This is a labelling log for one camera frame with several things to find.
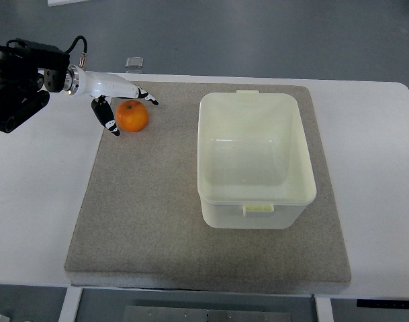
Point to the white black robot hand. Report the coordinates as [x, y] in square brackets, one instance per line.
[100, 85]

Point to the orange fruit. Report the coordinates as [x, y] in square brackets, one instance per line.
[132, 115]

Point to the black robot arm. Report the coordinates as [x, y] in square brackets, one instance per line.
[29, 72]

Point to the white plastic box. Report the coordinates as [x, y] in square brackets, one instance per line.
[253, 163]

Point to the small clear plastic piece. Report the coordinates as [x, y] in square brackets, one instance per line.
[134, 62]

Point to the white floor object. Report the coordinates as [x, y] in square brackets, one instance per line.
[52, 3]

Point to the grey foam mat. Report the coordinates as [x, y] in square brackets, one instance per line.
[140, 223]

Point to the white table leg left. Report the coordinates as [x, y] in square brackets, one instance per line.
[70, 305]

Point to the white table leg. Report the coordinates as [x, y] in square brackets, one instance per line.
[70, 305]
[324, 309]

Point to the white table leg right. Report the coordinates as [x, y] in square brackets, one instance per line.
[324, 309]

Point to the black label strip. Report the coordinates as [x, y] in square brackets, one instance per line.
[383, 304]

